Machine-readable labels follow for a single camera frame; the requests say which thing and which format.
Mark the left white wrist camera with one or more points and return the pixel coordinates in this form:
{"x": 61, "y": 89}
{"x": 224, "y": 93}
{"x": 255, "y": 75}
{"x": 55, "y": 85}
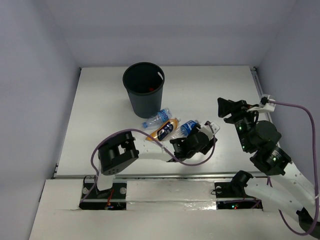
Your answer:
{"x": 209, "y": 129}

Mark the right side aluminium rail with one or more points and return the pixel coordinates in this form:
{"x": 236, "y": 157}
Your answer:
{"x": 256, "y": 80}

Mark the aluminium mounting rail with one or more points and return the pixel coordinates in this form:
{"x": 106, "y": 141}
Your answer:
{"x": 158, "y": 169}

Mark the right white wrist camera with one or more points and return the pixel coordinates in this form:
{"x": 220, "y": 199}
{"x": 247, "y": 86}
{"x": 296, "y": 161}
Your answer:
{"x": 266, "y": 105}

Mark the light blue label water bottle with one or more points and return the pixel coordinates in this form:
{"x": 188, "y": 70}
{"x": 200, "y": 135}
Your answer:
{"x": 156, "y": 121}

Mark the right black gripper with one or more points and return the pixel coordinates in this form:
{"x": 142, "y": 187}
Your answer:
{"x": 236, "y": 108}

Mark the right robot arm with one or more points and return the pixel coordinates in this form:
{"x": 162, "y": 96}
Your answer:
{"x": 287, "y": 189}

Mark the black plastic waste bin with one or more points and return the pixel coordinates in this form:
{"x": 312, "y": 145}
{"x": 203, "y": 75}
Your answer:
{"x": 137, "y": 79}

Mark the orange drink bottle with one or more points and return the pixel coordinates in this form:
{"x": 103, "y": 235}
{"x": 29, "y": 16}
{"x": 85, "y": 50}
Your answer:
{"x": 165, "y": 130}

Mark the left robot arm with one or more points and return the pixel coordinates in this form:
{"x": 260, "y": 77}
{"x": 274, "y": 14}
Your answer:
{"x": 119, "y": 150}

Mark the dark blue label bottle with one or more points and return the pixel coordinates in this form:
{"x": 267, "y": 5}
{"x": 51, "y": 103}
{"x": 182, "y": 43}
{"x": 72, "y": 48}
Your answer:
{"x": 184, "y": 130}

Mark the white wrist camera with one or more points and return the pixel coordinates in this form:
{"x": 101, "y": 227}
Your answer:
{"x": 209, "y": 129}
{"x": 266, "y": 105}

